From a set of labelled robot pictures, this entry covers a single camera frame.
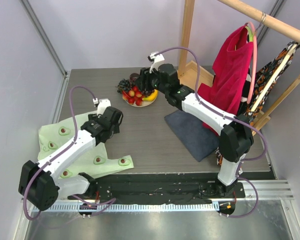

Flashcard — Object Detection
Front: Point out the green avocado print plastic bag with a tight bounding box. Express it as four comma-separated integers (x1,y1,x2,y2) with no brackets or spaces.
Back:
37,118,134,179

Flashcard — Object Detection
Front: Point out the dark blue grape bunch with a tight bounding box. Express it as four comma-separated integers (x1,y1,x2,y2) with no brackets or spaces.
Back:
117,79,138,94

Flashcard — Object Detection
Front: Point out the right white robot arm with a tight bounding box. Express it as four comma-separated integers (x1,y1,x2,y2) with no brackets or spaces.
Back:
135,63,254,198

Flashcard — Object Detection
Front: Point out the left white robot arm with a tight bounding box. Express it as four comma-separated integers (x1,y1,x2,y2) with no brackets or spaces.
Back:
18,106,123,211

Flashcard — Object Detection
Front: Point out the yellow banana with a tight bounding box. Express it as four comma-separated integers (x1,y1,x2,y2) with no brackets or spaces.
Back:
142,89,158,102

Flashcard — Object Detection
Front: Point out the dark red grape bunch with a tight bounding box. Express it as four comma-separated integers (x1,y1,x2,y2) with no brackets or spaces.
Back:
141,90,152,98

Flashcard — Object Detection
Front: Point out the dark brown plum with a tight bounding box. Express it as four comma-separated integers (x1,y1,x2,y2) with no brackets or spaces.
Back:
129,73,139,82

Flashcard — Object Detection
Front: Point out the round wooden fruit plate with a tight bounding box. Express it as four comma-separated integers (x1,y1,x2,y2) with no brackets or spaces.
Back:
123,97,156,108

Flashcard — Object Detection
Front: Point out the red strawberries cluster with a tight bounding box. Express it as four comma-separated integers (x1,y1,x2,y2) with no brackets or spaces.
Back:
122,90,143,103

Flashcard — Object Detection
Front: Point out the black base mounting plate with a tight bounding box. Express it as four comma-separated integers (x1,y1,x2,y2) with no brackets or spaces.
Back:
80,173,246,205

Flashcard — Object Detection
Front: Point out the red shirt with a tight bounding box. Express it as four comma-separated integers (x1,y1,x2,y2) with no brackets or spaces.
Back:
197,26,256,136

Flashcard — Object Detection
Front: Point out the dark blue folded cloth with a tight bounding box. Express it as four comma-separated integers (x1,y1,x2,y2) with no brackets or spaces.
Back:
164,110,219,162

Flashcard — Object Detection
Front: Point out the pink plastic hanger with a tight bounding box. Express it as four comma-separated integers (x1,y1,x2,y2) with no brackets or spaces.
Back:
246,21,258,104

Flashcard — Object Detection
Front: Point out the orange black patterned garment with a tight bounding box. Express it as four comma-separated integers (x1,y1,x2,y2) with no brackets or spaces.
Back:
215,41,300,173

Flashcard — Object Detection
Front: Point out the wooden hanger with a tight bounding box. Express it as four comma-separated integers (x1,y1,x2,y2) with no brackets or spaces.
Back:
249,42,300,112

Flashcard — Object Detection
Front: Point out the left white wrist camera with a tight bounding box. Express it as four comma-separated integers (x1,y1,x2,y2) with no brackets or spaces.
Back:
92,98,111,115

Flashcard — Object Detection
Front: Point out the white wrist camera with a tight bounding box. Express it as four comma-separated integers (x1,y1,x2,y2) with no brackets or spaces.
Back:
92,98,111,115
148,52,165,73

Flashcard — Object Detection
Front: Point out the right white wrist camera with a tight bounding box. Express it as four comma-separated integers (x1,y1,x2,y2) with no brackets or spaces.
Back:
148,52,165,73

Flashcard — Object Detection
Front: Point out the white slotted cable duct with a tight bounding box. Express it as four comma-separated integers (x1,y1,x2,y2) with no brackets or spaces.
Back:
45,201,219,213

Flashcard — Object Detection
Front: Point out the aluminium corner frame profile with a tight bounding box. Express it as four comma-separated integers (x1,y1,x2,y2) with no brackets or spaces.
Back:
19,0,68,78

